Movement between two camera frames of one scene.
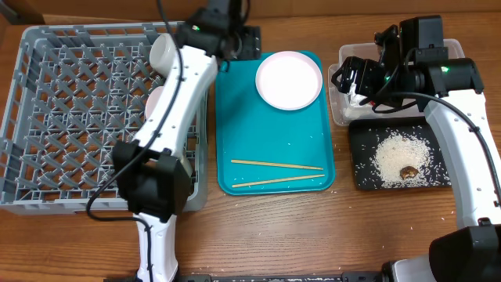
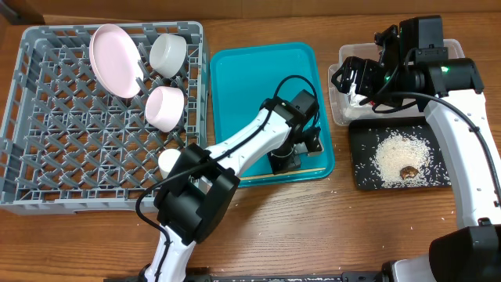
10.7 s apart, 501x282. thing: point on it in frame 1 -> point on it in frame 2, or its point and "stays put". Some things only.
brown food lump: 409,171 stays put
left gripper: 251,34 -> 282,164
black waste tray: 365,135 stays put
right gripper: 353,77 stays put
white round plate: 289,81 -> 117,60
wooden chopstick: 251,183 -> 252,178
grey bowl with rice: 162,53 stays put
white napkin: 355,108 stays put
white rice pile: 399,150 stays put
